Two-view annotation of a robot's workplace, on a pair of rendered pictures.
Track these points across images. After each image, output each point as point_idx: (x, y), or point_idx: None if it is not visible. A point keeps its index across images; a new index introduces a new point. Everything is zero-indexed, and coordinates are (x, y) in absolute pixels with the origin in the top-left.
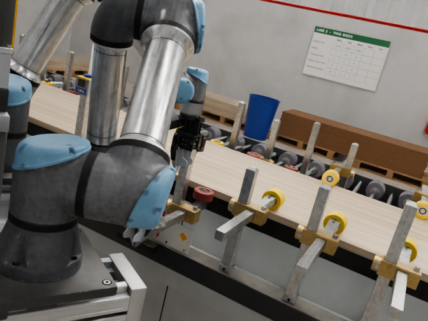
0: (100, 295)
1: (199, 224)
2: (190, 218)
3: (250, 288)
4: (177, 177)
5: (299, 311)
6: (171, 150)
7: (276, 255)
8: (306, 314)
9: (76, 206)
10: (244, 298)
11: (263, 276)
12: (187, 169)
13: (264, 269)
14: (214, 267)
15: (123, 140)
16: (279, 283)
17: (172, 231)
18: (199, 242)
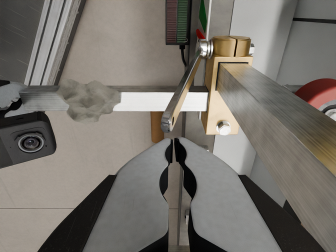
0: None
1: (309, 67)
2: (203, 119)
3: (181, 183)
4: (246, 90)
5: (180, 222)
6: (46, 246)
7: (267, 194)
8: (179, 226)
9: None
10: (180, 170)
11: (255, 163)
12: (258, 155)
13: (259, 168)
14: (191, 140)
15: None
16: (251, 179)
17: (199, 69)
18: (285, 66)
